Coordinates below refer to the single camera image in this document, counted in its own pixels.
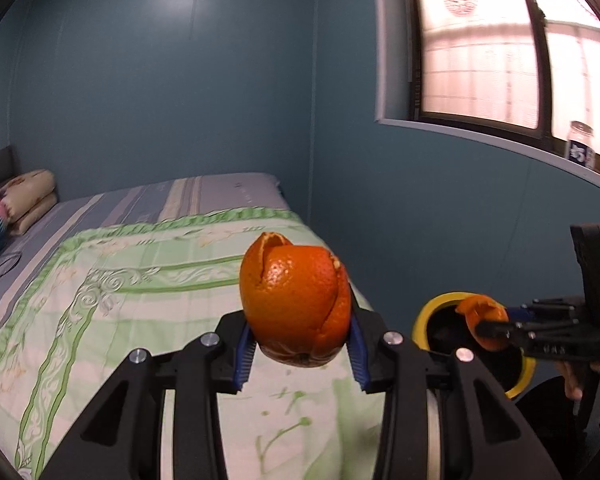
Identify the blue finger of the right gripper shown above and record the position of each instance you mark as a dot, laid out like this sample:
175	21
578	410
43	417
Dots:
520	314
492	331

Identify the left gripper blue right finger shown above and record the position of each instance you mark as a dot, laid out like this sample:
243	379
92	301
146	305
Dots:
445	417

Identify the glass jar on sill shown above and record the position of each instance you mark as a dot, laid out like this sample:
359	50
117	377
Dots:
579	145

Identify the beige folded blanket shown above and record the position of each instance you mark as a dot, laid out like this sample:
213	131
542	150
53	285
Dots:
27	198

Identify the grey striped bed mattress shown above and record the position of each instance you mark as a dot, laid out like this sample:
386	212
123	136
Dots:
24	256

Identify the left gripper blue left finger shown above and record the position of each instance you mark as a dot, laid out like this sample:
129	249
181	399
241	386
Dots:
118	434

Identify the window with dark frame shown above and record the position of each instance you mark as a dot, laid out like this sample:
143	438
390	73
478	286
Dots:
515	72

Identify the yellow rim trash bin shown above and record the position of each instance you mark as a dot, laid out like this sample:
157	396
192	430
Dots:
440	328

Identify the right hand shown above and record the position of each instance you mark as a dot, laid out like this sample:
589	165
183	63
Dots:
573	374

